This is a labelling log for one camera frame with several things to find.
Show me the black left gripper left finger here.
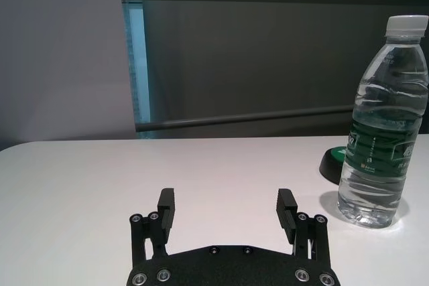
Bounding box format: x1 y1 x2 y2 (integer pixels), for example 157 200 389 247
129 188 177 264

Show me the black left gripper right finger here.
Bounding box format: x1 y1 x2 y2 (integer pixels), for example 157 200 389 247
275 188 332 263

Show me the clear water bottle green label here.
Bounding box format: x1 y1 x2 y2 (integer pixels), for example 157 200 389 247
336 14 429 228

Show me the green YES button black base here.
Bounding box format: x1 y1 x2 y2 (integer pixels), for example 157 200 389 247
318 147 348 186

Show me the dark thin handrail bar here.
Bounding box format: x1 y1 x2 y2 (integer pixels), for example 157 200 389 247
135 104 356 133

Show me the teal window glass strip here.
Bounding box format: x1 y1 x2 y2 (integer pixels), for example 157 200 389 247
122 0 151 139

